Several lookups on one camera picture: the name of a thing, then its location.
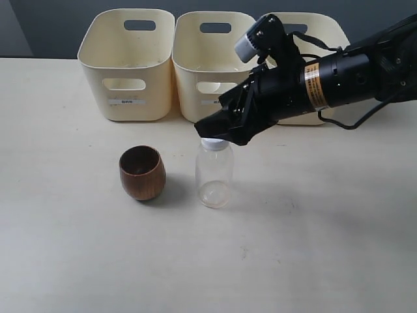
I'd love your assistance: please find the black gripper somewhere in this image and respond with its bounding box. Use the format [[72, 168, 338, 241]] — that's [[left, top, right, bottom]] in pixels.
[[194, 14, 381, 146]]

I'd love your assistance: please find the clear plastic bottle white cap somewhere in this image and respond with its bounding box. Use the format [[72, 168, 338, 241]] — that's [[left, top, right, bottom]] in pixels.
[[195, 138, 234, 209]]

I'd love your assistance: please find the brown wooden cup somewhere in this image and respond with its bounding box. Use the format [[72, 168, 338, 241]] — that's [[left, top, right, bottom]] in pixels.
[[119, 145, 167, 201]]

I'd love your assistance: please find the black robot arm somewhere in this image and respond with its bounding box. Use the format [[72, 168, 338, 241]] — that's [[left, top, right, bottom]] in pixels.
[[194, 14, 416, 146]]

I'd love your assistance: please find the middle cream plastic bin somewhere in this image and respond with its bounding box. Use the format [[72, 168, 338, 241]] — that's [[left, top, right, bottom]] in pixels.
[[171, 11, 257, 123]]

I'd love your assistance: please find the cream plastic bin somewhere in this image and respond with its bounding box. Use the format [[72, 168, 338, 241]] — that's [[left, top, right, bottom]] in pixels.
[[78, 8, 175, 122], [171, 11, 257, 123], [264, 12, 350, 127]]

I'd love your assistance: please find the right cream plastic bin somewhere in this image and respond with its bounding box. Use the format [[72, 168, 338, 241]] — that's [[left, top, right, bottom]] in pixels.
[[264, 12, 350, 127]]

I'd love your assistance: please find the left cream plastic bin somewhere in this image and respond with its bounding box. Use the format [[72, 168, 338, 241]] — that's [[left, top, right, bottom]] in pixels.
[[78, 8, 175, 122]]

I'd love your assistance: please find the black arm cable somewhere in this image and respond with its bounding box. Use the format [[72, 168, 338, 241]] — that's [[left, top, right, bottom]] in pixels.
[[286, 31, 405, 131]]

